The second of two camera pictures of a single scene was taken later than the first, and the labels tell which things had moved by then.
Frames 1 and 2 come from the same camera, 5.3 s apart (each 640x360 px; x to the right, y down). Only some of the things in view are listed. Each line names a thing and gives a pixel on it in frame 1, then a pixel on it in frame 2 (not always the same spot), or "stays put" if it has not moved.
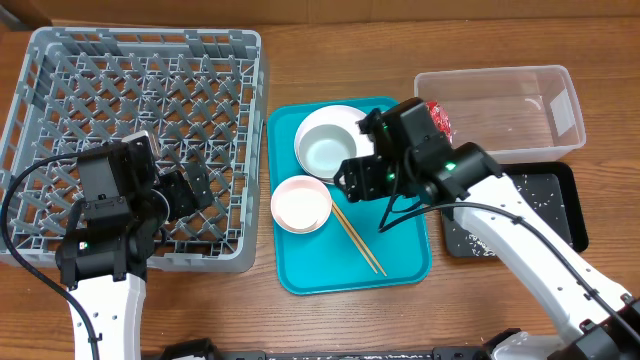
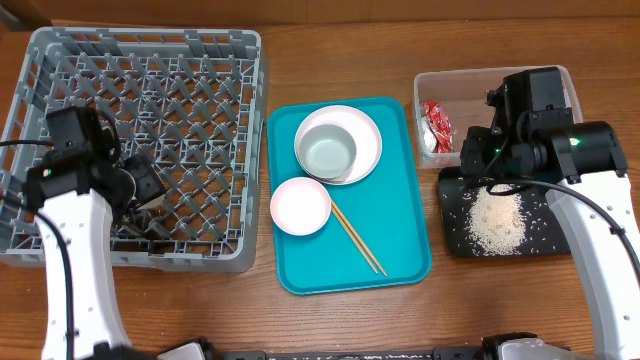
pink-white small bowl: [301, 204] stays put
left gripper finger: [201, 184] -> [147, 181]
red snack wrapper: [442, 119] stays put
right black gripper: [361, 176] -> [473, 148]
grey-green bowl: [323, 147] stays put
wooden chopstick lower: [355, 240] stays put
